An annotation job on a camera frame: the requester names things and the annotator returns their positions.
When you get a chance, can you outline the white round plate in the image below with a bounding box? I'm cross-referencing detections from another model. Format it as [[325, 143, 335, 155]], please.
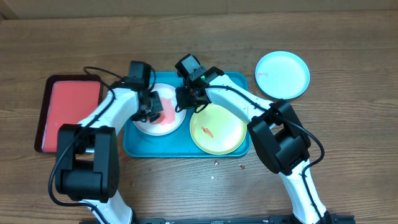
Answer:
[[134, 83, 186, 136]]

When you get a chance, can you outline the light blue round plate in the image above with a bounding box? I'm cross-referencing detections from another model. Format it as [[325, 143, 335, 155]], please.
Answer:
[[254, 51, 310, 100]]

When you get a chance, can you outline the green and pink sponge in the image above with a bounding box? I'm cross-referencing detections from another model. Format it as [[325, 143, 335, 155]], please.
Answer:
[[148, 113, 160, 123]]

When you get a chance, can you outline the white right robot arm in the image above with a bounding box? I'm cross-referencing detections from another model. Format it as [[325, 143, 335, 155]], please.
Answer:
[[177, 68, 331, 223]]

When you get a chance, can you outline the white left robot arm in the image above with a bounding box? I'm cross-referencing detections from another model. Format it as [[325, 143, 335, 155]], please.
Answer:
[[48, 88, 162, 223]]

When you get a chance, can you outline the teal plastic tray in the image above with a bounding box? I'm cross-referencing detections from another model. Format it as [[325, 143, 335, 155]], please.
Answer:
[[123, 72, 251, 158]]

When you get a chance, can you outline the dark tray with red liquid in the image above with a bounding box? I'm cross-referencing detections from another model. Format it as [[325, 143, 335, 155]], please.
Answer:
[[34, 75, 103, 153]]

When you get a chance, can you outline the yellow round plate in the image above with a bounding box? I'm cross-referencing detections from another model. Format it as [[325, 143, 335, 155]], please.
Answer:
[[190, 104, 247, 156]]

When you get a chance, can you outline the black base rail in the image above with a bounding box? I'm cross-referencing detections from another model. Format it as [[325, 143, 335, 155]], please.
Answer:
[[79, 214, 356, 224]]

